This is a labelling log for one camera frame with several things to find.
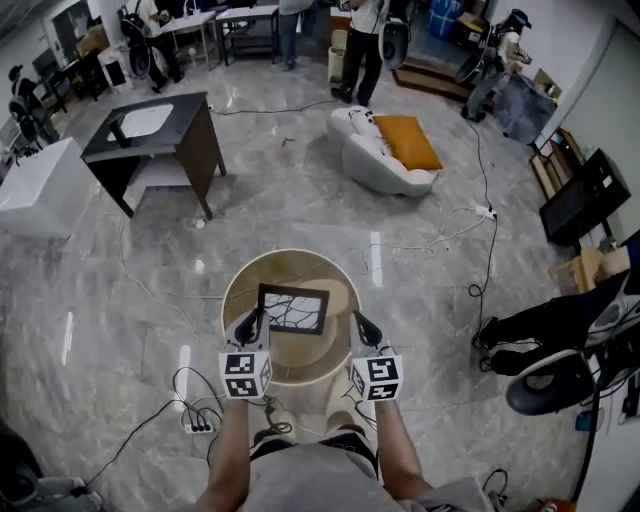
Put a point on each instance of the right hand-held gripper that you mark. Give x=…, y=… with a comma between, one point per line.
x=380, y=375

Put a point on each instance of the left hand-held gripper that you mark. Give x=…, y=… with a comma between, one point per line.
x=245, y=372

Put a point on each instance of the black framed branch picture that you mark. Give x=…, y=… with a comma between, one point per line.
x=295, y=307

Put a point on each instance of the person's left forearm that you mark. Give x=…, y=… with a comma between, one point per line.
x=227, y=460

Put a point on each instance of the person's right forearm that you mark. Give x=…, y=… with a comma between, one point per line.
x=400, y=450

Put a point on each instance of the round glass-top beige table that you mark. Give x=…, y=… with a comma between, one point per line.
x=300, y=265

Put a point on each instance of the person's right leg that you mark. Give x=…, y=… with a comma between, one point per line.
x=345, y=420

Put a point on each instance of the person's black shorts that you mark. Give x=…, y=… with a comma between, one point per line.
x=360, y=445

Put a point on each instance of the white power strip black plugs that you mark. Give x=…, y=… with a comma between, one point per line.
x=188, y=428

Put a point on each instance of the person's grey sweatshirt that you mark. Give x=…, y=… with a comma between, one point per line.
x=310, y=485

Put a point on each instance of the white lounge sofa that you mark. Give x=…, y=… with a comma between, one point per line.
x=370, y=160

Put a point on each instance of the dark wooden sink cabinet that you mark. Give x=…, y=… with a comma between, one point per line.
x=200, y=150

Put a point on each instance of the orange cushion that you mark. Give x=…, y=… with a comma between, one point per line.
x=407, y=142

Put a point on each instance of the wooden bench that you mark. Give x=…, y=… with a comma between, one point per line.
x=585, y=265

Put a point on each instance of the blue round object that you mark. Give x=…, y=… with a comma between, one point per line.
x=582, y=422

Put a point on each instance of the white sink basin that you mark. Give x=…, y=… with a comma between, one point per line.
x=150, y=117

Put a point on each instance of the black faucet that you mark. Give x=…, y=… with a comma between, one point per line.
x=119, y=131

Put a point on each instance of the wooden open shelf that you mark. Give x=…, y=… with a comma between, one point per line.
x=547, y=170

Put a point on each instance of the black media stand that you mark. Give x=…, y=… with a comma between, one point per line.
x=580, y=200

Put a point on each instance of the white rectangular cabinet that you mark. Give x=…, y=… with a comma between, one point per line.
x=40, y=185

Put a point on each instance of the wooden platform step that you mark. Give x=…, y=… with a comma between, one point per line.
x=430, y=80

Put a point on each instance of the beige trash bin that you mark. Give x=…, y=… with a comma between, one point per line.
x=336, y=60

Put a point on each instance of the blue grey cloth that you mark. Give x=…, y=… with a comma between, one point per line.
x=525, y=110

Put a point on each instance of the white top metal table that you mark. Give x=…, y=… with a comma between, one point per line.
x=192, y=19
x=250, y=12

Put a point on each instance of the blue box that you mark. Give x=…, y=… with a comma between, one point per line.
x=445, y=17

